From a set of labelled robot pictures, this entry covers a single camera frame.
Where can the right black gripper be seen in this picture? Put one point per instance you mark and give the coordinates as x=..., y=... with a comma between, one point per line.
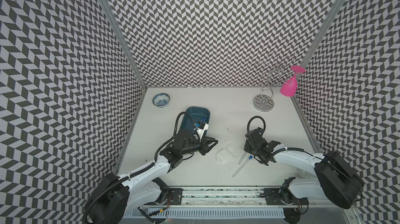
x=247, y=147

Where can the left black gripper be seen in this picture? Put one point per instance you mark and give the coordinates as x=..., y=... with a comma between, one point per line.
x=204, y=145

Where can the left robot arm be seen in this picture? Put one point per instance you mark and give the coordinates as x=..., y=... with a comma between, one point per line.
x=137, y=177

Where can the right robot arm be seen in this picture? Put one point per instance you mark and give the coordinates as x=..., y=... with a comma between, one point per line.
x=331, y=176

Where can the teal plastic tray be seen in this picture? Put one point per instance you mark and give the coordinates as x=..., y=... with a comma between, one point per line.
x=196, y=113

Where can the pink plastic wine glass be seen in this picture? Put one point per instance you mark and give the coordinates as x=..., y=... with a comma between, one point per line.
x=290, y=86

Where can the blue white ceramic bowl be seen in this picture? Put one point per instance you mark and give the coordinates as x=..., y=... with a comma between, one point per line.
x=161, y=100

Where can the chrome wire glass rack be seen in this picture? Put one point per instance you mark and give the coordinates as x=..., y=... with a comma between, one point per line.
x=264, y=101

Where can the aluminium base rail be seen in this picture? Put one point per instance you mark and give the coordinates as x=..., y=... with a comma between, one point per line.
x=245, y=205

